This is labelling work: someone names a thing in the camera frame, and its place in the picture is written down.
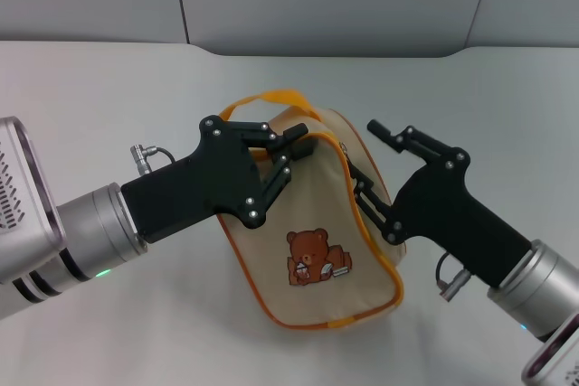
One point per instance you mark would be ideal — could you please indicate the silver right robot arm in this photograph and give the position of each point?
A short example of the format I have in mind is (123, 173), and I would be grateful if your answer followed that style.
(538, 286)

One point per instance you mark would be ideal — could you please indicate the beige food bag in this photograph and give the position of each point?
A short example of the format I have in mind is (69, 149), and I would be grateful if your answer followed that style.
(312, 205)

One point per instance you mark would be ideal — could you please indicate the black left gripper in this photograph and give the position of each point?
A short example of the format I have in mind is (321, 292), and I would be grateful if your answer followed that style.
(208, 182)

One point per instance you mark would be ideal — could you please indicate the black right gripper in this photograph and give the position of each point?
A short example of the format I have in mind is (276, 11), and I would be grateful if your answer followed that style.
(443, 209)

